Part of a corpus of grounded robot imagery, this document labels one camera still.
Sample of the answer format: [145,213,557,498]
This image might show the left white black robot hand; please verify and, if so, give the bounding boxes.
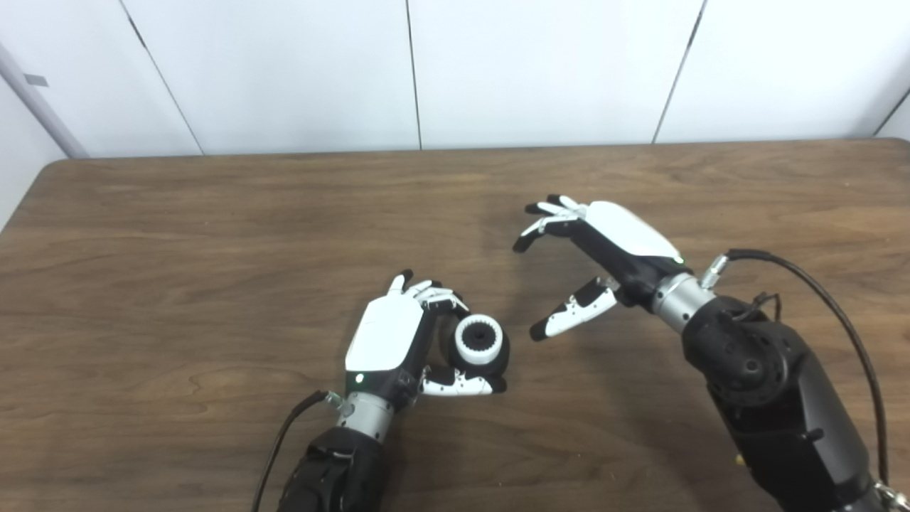
[344,269,508,413]

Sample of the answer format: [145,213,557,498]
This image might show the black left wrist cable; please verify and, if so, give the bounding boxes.
[251,390,355,512]

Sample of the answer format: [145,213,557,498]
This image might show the thin black right arm wire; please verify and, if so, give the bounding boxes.
[732,292,783,324]

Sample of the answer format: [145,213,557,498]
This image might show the white plastic ring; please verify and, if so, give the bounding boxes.
[454,314,505,366]

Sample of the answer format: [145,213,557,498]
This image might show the round black plastic part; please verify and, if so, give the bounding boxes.
[439,313,511,378]

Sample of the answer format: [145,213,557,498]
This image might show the gray wall corner trim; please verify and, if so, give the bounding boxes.
[0,43,90,159]

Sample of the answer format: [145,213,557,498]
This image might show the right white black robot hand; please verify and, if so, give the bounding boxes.
[513,194,687,342]

